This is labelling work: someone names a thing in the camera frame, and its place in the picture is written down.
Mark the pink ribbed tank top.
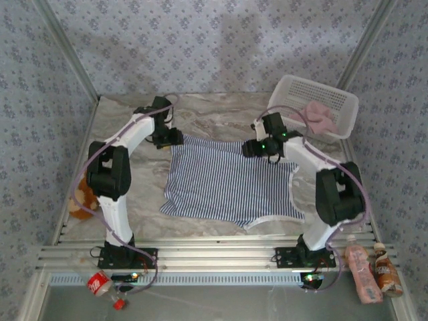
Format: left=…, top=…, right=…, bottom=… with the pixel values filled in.
left=288, top=101, right=338, bottom=135

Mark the blue white striped tank top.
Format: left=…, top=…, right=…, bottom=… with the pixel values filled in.
left=158, top=133, right=306, bottom=231

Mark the white perforated plastic basket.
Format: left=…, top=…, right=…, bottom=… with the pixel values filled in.
left=266, top=74, right=360, bottom=144

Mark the brown plush toy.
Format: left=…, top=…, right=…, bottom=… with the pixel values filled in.
left=68, top=167, right=100, bottom=221

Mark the clear cola bottle red label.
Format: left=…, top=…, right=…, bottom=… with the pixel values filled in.
left=86, top=270, right=130, bottom=311

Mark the pink drink bottle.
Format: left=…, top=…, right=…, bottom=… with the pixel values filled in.
left=344, top=234, right=384, bottom=304

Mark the brown coffee drink bottle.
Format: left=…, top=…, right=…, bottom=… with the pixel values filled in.
left=372, top=242, right=405, bottom=298

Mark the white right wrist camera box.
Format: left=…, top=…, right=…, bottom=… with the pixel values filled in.
left=251, top=119, right=267, bottom=141

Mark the aluminium side rail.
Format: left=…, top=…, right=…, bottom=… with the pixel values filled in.
left=51, top=96, right=101, bottom=247
left=330, top=96, right=382, bottom=241

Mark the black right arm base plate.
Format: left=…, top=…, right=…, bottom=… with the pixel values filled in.
left=274, top=246, right=337, bottom=269

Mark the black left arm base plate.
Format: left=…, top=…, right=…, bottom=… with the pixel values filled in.
left=97, top=247, right=158, bottom=270

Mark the aluminium mounting rail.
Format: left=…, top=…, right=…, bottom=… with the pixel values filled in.
left=36, top=233, right=399, bottom=270

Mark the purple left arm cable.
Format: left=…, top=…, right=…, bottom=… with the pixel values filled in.
left=72, top=93, right=181, bottom=296

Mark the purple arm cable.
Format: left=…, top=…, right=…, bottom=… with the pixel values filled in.
left=72, top=93, right=181, bottom=296
left=255, top=105, right=370, bottom=294

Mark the aluminium corner post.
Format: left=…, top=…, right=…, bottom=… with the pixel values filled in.
left=330, top=0, right=399, bottom=101
left=33, top=0, right=101, bottom=103

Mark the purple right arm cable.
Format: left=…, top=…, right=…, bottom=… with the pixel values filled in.
left=255, top=105, right=370, bottom=294

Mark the white slotted cable duct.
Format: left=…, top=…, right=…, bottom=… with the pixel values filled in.
left=49, top=271, right=304, bottom=287

